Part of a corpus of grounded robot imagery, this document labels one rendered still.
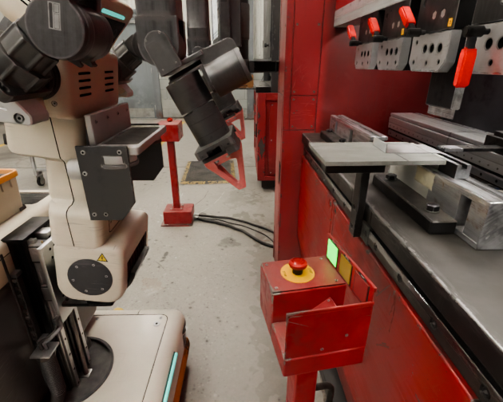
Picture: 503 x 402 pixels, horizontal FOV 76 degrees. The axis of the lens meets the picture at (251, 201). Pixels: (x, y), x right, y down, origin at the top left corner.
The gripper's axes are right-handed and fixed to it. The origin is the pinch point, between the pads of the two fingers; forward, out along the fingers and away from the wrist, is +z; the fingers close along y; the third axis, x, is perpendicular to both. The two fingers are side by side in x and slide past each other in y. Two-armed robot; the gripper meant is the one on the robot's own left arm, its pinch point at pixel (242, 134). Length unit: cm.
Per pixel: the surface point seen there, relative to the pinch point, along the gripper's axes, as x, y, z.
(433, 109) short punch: -45, -18, 12
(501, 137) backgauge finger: -59, -18, 27
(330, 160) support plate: -17.2, -29.8, 8.3
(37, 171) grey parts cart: 230, 228, -23
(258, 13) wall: -81, 687, -91
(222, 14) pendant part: -10, 74, -40
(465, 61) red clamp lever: -43, -38, 0
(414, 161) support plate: -33.3, -30.3, 16.7
